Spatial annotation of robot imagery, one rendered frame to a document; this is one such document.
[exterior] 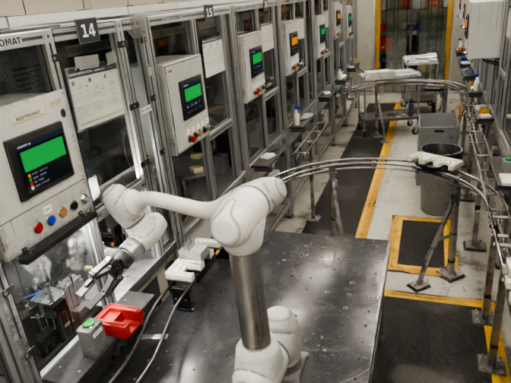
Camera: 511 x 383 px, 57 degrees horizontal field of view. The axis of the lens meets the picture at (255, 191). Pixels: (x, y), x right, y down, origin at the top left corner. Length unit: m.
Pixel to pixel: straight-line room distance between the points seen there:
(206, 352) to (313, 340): 0.47
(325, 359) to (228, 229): 0.89
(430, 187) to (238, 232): 3.46
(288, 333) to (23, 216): 1.01
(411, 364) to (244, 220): 1.91
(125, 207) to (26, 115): 0.46
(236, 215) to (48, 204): 0.71
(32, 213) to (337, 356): 1.29
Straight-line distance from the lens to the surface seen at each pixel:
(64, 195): 1.82
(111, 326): 1.94
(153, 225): 1.89
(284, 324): 1.82
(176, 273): 2.31
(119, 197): 1.82
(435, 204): 4.72
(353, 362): 2.05
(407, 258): 4.02
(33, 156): 1.67
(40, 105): 1.74
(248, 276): 1.50
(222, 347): 2.15
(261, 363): 1.67
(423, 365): 3.06
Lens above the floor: 2.07
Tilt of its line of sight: 23 degrees down
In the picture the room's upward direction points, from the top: 5 degrees counter-clockwise
